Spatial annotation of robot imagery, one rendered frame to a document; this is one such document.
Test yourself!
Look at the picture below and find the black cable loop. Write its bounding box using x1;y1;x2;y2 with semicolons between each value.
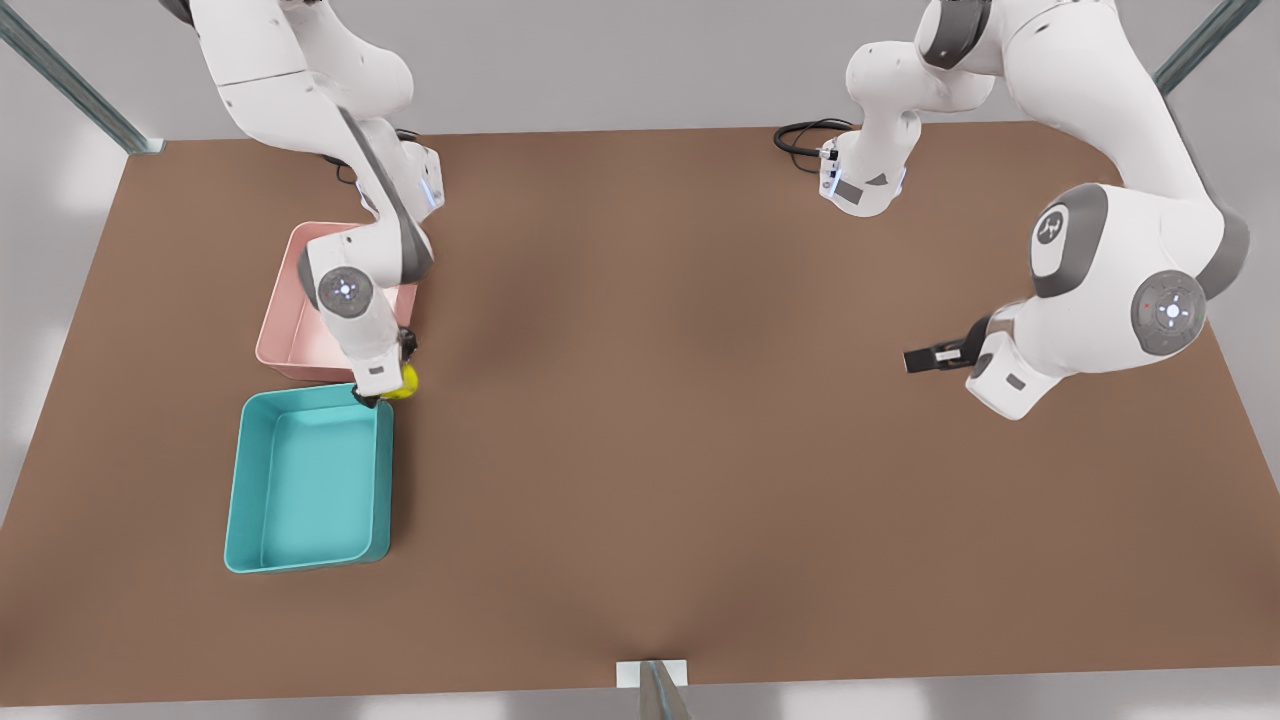
773;118;857;174
322;128;423;187

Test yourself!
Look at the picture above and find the silver frame post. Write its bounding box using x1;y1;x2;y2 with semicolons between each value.
0;0;167;157
1153;0;1263;96
616;659;693;720

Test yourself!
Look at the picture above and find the teal rectangular tray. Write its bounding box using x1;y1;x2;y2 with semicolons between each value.
223;383;395;575

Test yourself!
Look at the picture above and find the pink rectangular tray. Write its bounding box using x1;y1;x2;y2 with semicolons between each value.
255;221;419;383

